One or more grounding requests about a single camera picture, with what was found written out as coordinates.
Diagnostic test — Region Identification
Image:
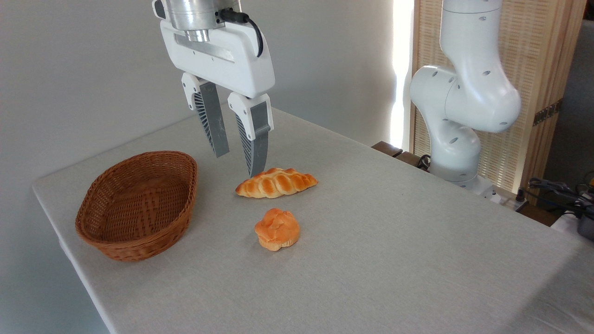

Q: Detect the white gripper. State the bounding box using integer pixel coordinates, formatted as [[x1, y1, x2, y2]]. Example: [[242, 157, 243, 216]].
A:
[[160, 19, 276, 178]]

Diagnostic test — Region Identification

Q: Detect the round orange bread bun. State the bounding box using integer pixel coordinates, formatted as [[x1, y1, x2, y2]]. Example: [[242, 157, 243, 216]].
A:
[[254, 208, 301, 252]]

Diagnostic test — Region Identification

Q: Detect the braided golden bread loaf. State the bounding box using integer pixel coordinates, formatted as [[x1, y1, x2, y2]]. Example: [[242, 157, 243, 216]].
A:
[[235, 167, 319, 199]]

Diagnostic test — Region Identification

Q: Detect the brown wicker basket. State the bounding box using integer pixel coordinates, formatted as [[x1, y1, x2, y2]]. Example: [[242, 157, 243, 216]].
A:
[[75, 150, 199, 263]]

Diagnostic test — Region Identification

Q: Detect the dark brown wooden furniture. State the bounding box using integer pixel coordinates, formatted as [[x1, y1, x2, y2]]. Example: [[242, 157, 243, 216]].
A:
[[371, 141, 430, 172]]

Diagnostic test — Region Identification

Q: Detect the grey table cloth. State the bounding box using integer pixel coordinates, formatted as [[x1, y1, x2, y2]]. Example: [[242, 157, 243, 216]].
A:
[[32, 107, 594, 334]]

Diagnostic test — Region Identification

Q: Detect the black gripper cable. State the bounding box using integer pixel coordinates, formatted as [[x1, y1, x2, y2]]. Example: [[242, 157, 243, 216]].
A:
[[218, 8, 265, 58]]

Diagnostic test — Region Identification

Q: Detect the black cable bundle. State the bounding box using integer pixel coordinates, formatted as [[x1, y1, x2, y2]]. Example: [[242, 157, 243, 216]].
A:
[[528, 177, 594, 215]]

